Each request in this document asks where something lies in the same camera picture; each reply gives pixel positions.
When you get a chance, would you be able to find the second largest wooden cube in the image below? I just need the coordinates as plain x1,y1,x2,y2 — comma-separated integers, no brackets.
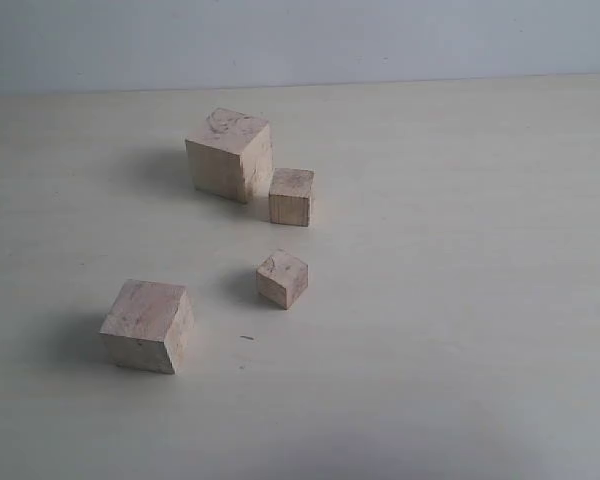
99,279,194,375

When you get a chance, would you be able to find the smallest wooden cube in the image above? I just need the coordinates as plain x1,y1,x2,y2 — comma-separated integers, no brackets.
256,249,309,310

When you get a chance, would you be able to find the third largest wooden cube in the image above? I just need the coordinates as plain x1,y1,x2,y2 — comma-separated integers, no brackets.
268,168,315,227

